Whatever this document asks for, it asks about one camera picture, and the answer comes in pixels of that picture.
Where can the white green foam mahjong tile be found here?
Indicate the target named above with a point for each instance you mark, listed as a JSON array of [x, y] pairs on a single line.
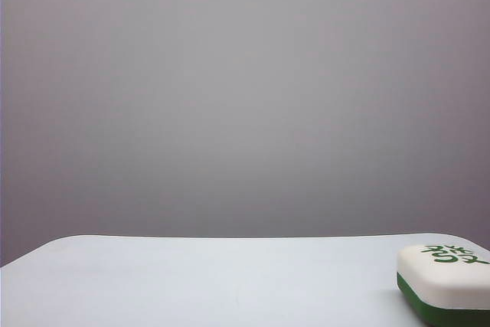
[[432, 281]]

